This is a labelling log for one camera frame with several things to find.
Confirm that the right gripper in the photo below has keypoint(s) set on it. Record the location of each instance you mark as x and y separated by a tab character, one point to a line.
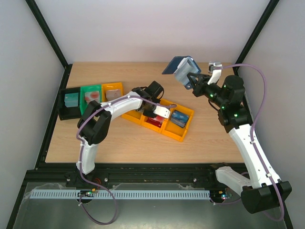
198	85

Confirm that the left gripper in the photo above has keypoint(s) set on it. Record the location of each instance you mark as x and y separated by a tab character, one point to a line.
147	114

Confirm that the blue leather card holder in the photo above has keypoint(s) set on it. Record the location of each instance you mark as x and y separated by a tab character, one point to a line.
180	66

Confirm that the yellow triple storage bin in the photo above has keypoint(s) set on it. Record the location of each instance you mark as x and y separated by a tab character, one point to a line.
167	127

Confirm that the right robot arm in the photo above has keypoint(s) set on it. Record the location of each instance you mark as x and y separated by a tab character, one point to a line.
263	189

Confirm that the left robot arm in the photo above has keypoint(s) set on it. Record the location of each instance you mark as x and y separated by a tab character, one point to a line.
94	124

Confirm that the red card stack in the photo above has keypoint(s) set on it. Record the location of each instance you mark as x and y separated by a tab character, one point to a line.
157	121

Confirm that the blue card stack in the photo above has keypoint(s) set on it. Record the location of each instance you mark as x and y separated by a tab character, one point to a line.
179	118

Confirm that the beige card stack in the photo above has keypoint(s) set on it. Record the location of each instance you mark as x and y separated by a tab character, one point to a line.
112	94

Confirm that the white red-dot card stack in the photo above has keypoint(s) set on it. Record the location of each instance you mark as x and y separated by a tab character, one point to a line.
92	96

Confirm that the teal card stack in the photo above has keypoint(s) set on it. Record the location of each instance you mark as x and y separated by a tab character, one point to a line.
71	100

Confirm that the yellow single storage bin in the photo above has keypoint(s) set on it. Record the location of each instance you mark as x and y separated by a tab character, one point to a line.
110	86

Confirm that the green storage bin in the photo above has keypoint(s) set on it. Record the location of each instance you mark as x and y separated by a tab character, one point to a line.
88	88

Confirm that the black storage bin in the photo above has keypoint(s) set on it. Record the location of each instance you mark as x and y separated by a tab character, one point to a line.
64	112

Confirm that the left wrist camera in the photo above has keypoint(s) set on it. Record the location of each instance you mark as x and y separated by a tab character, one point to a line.
162	111

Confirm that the light blue cable duct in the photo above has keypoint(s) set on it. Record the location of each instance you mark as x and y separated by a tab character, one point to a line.
122	194

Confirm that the black aluminium frame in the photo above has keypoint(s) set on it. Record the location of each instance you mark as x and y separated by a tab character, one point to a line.
53	172

